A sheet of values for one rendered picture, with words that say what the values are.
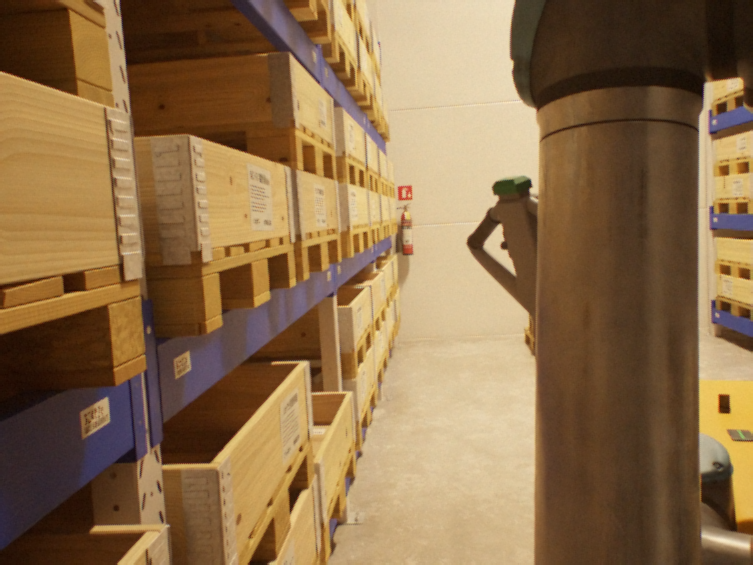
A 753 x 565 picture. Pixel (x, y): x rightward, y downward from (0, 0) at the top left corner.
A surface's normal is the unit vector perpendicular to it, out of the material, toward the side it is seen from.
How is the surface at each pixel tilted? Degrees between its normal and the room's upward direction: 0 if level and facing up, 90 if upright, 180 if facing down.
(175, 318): 90
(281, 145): 90
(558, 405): 81
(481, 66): 90
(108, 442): 90
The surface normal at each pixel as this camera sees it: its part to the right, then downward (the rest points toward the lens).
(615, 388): -0.32, -0.07
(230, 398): -0.10, 0.09
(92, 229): 0.99, -0.05
